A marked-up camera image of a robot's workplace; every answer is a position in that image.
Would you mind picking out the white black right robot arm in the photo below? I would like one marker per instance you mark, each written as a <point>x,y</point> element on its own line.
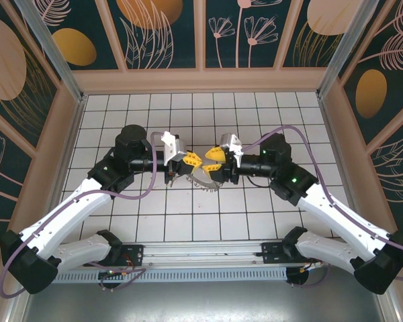
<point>336,214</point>

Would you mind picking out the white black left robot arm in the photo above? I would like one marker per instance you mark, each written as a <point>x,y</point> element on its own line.
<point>67,209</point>

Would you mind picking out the black mounting plate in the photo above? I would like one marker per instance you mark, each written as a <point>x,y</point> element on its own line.
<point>134,251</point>
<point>272,253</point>

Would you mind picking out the grey metal base sheet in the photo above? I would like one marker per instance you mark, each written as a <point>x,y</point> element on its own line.
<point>201,302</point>

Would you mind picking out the aluminium side rail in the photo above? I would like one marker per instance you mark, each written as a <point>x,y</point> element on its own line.
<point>336,147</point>
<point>71,147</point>

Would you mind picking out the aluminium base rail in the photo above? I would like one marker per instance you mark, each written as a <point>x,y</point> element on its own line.
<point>201,253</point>

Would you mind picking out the aluminium frame post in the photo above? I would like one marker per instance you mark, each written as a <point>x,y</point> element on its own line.
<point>53,50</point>
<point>343,50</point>

